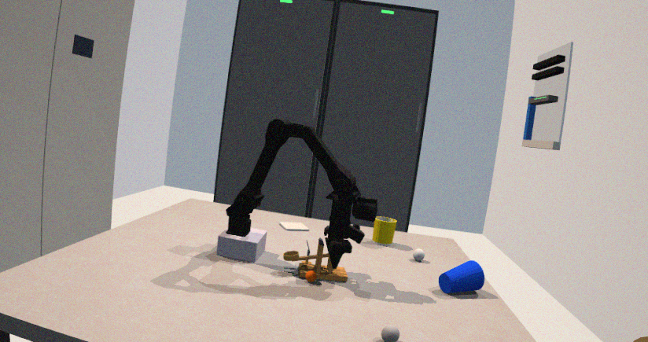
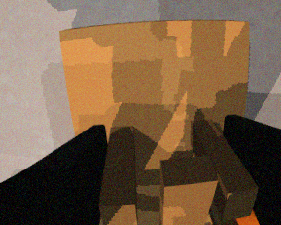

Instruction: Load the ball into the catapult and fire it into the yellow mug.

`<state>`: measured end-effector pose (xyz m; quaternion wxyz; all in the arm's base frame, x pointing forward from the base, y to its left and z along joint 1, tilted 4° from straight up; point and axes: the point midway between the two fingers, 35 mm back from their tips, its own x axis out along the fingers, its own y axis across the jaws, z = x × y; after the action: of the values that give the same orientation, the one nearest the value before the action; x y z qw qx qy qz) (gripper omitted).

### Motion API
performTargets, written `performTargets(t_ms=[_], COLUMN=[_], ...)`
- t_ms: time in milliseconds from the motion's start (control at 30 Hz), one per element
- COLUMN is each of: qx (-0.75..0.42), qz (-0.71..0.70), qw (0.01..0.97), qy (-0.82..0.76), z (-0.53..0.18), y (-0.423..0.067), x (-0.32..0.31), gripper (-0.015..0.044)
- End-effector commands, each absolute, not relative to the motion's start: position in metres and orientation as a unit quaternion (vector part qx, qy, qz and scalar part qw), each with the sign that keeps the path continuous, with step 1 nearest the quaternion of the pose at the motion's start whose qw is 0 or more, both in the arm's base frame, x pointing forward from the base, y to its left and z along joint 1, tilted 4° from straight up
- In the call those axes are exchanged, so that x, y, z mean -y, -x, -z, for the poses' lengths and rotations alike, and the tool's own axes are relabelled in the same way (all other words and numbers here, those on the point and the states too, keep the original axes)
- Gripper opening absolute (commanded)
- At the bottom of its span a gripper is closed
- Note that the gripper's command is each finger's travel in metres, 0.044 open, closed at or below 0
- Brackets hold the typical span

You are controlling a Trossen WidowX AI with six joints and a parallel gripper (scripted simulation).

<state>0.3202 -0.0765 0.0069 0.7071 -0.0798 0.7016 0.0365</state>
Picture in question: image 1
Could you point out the yellow cup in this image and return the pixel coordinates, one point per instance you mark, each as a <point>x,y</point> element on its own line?
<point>384,230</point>

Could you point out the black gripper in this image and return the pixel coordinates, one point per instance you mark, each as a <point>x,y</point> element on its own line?
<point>335,242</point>

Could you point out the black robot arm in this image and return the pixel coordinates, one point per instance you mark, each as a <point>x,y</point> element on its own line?
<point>344,194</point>

